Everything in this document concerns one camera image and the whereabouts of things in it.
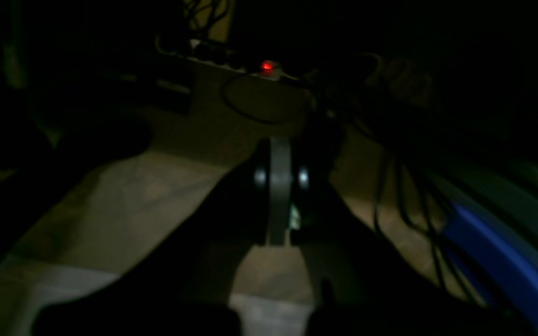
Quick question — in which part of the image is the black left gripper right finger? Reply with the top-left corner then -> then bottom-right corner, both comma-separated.
269,138 -> 531,336

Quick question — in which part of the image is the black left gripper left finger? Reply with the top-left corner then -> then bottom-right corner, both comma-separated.
31,140 -> 269,336

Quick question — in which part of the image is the blue plastic box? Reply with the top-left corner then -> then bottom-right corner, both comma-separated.
444,204 -> 538,330

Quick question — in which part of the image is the black power strip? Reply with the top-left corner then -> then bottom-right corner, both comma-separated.
154,35 -> 303,84

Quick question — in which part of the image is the black cable bundle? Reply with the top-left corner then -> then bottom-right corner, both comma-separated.
316,84 -> 494,304

